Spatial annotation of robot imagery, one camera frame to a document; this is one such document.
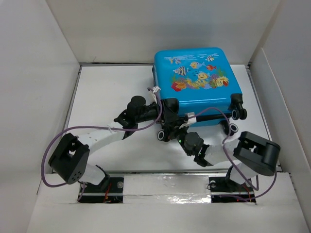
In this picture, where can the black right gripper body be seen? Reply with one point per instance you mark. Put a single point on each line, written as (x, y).
(178, 134)

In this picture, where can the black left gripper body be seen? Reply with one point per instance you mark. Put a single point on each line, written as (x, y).
(152, 113)

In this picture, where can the blue hard-shell suitcase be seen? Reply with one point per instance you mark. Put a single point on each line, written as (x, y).
(197, 82)

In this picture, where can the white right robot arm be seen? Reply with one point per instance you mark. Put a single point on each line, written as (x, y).
(250, 155)

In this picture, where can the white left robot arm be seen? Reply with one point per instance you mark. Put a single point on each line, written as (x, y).
(70, 157)

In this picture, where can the silver foil tape strip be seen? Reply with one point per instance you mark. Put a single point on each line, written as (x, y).
(166, 189)

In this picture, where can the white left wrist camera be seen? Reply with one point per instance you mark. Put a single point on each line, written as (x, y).
(153, 92)

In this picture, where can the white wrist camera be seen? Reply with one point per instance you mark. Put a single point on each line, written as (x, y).
(190, 120)
(153, 92)

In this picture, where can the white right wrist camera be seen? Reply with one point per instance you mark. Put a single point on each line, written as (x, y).
(190, 120)

